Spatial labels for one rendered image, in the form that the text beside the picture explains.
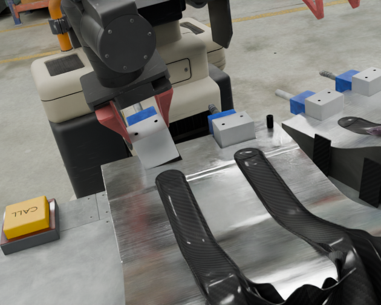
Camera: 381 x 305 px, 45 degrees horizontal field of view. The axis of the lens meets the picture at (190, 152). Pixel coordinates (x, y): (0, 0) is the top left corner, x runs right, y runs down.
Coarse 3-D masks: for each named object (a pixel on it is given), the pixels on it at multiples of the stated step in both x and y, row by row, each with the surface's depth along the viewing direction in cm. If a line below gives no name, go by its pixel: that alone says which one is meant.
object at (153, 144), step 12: (132, 120) 64; (144, 120) 61; (156, 120) 61; (132, 132) 60; (144, 132) 60; (156, 132) 59; (168, 132) 60; (132, 144) 59; (144, 144) 60; (156, 144) 60; (168, 144) 61; (144, 156) 61; (156, 156) 61; (168, 156) 62
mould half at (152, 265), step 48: (192, 144) 66; (240, 144) 64; (288, 144) 62; (144, 192) 58; (240, 192) 56; (336, 192) 53; (144, 240) 51; (240, 240) 48; (288, 240) 44; (144, 288) 42; (192, 288) 39; (288, 288) 36
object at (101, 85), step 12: (84, 48) 51; (96, 60) 51; (156, 60) 56; (96, 72) 53; (108, 72) 52; (132, 72) 53; (144, 72) 54; (156, 72) 54; (168, 72) 54; (84, 84) 56; (96, 84) 55; (108, 84) 54; (120, 84) 53; (132, 84) 53; (96, 96) 53; (108, 96) 53
